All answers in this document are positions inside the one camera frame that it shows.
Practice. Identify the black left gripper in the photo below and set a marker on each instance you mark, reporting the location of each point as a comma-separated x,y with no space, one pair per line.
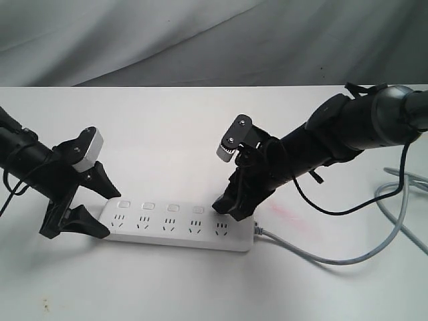
60,183

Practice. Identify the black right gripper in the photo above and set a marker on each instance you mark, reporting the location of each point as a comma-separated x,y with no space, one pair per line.
263,164

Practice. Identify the white five-outlet power strip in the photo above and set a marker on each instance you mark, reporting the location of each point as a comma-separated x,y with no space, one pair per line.
175,223

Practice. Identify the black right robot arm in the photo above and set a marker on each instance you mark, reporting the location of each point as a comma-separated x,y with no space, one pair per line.
337,132

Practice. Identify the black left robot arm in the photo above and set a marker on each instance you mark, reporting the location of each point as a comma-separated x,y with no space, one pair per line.
22,157

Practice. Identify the grey backdrop cloth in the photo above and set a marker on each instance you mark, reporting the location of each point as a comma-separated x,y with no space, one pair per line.
212,43

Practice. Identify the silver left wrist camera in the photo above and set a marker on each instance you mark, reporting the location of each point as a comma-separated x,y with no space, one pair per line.
86,147

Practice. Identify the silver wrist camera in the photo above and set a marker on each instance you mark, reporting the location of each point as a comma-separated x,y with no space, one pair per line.
234,137
86,147

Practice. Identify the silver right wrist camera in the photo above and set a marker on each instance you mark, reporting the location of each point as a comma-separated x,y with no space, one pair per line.
234,137

